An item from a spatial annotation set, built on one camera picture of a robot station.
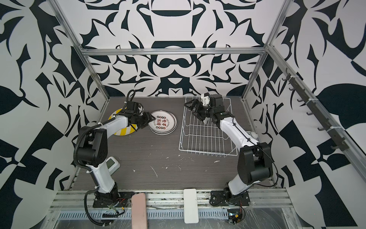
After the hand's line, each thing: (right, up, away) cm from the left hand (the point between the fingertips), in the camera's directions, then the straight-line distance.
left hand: (152, 117), depth 97 cm
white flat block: (+24, -43, -29) cm, 58 cm away
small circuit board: (+46, -47, -26) cm, 71 cm away
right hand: (+24, +7, -15) cm, 29 cm away
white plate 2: (+33, -1, -17) cm, 38 cm away
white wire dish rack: (+31, -12, -3) cm, 34 cm away
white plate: (+8, -4, +4) cm, 10 cm away
